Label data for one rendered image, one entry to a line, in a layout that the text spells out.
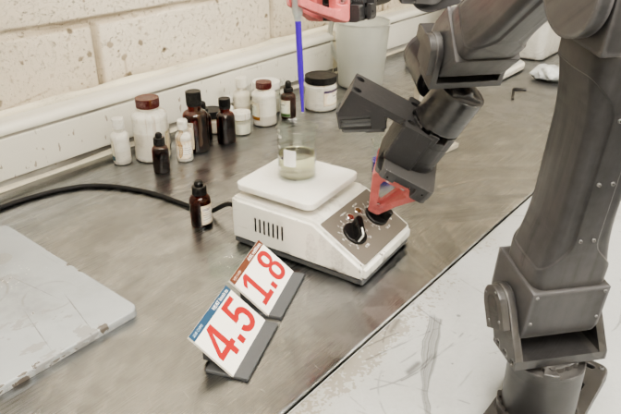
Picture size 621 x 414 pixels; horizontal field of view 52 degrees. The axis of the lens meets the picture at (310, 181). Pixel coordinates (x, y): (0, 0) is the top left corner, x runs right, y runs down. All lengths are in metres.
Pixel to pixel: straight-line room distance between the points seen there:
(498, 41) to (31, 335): 0.55
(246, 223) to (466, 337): 0.31
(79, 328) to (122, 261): 0.15
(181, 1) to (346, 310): 0.75
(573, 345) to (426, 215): 0.40
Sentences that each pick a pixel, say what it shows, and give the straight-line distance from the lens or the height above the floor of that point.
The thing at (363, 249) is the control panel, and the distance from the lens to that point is 0.77.
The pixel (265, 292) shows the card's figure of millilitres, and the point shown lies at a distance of 0.74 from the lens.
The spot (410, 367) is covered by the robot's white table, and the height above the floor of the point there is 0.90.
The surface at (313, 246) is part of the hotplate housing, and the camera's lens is 0.78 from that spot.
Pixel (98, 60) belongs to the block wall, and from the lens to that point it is 1.19.
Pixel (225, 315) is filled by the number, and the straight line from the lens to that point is 0.68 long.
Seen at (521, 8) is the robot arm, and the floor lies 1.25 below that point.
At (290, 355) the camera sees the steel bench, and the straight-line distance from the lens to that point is 0.68.
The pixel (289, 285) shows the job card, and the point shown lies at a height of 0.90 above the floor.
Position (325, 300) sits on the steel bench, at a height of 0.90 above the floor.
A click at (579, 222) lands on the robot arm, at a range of 0.51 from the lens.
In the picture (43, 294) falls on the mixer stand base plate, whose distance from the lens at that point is 0.80.
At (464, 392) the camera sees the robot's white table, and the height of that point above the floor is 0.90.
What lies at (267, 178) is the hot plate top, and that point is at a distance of 0.83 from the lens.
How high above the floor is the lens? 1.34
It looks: 25 degrees down
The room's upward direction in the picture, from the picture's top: straight up
